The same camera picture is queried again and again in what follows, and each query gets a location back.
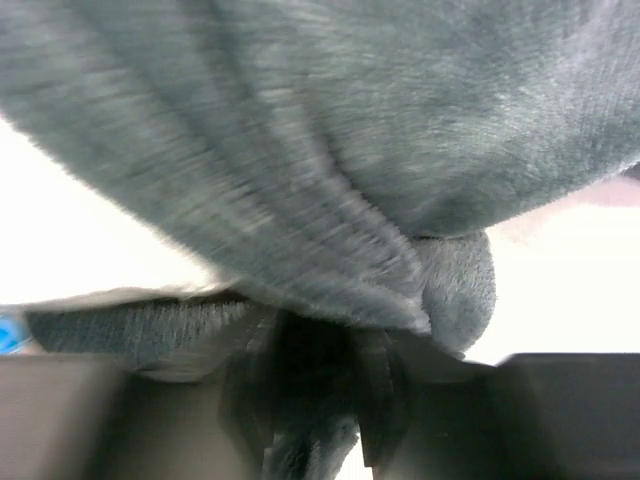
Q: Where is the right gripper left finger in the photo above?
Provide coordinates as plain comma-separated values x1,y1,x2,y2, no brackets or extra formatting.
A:
218,325,283,475

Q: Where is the zebra and green pillowcase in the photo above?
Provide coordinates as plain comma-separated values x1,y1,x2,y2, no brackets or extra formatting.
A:
1,1,639,479

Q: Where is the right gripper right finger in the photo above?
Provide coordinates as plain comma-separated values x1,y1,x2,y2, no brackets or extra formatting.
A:
352,330,410,468

